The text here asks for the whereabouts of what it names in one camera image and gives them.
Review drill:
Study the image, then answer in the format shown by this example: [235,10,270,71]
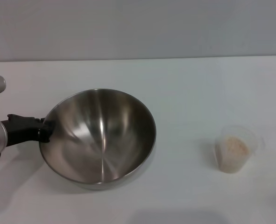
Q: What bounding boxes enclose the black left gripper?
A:
[1,113,55,147]

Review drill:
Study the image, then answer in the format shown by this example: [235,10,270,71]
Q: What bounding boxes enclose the stainless steel mixing bowl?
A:
[38,88,157,191]

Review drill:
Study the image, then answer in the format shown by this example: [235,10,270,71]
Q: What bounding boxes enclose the white rice grains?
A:
[217,135,249,173]

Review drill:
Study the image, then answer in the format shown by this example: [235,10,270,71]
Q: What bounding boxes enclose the clear plastic measuring cup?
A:
[214,125,266,174]

